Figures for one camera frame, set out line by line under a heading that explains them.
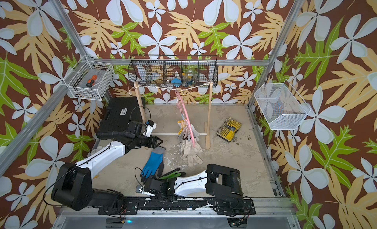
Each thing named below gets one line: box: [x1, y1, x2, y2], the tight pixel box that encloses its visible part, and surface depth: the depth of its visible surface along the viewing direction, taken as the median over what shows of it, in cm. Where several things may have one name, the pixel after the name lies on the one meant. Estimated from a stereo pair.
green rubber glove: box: [158, 171, 182, 180], surface depth 86 cm
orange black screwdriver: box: [85, 74, 98, 88], surface depth 82 cm
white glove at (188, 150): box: [181, 139, 206, 168], surface depth 90 cm
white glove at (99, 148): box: [87, 145, 103, 158], surface depth 97 cm
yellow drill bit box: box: [216, 117, 243, 143], surface depth 103 cm
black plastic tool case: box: [96, 96, 144, 140], surface depth 107 cm
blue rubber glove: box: [139, 146, 166, 183], surface depth 87 cm
